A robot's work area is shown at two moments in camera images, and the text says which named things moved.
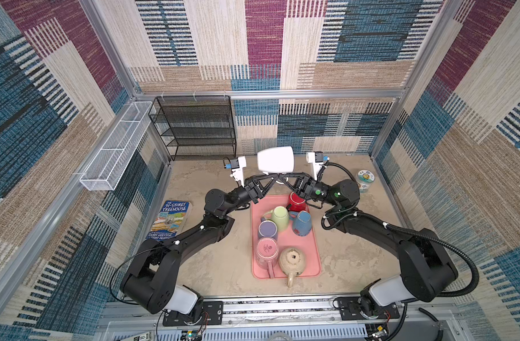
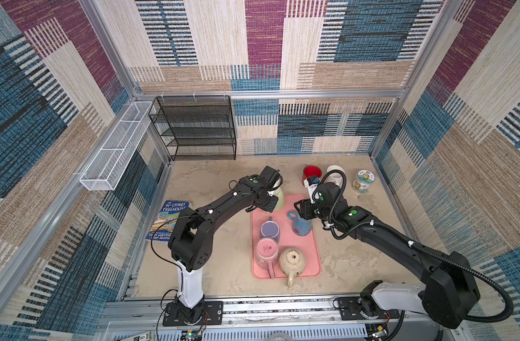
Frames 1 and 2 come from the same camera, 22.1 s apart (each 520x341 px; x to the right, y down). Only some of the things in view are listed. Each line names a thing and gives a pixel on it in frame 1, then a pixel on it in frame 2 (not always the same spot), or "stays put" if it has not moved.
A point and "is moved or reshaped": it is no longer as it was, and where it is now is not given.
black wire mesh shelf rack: x=196 y=127 stays put
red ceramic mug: x=296 y=203 is moved or reshaped
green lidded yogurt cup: x=365 y=177 stays put
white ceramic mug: x=275 y=160 → x=335 y=177
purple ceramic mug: x=267 y=228 stays put
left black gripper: x=251 y=191 → x=271 y=206
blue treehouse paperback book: x=170 y=220 stays put
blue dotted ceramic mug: x=301 y=222 stays put
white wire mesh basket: x=102 y=172 stays put
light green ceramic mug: x=280 y=215 → x=280 y=202
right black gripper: x=303 y=185 → x=305 y=209
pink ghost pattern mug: x=266 y=254 stays put
